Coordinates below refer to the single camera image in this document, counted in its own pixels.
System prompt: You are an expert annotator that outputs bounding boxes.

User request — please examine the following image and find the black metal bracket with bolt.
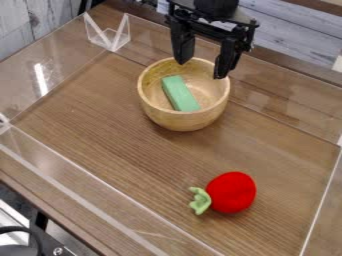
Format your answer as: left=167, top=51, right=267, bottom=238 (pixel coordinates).
left=29, top=212, right=76, bottom=256

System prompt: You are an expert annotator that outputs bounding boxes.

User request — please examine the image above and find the green rectangular block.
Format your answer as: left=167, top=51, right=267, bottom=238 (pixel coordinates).
left=162, top=75, right=200, bottom=112

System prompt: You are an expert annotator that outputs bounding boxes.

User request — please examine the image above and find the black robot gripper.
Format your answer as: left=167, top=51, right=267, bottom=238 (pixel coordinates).
left=166, top=0, right=259, bottom=79

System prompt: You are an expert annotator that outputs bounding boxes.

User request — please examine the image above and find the red plush tomato toy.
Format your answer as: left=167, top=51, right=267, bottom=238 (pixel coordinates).
left=188, top=171, right=256, bottom=215

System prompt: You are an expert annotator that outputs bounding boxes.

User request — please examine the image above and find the black cable lower left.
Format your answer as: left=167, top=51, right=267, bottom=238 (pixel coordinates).
left=0, top=225, right=44, bottom=256

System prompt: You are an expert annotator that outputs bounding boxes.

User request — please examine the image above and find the wooden bowl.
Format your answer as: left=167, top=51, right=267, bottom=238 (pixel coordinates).
left=138, top=58, right=230, bottom=132

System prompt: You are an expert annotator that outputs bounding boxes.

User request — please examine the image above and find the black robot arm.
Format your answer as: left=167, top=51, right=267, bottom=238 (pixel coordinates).
left=166, top=0, right=259, bottom=79

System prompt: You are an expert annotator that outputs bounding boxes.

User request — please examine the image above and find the clear acrylic table barrier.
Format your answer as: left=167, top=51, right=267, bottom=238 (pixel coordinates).
left=0, top=114, right=339, bottom=256

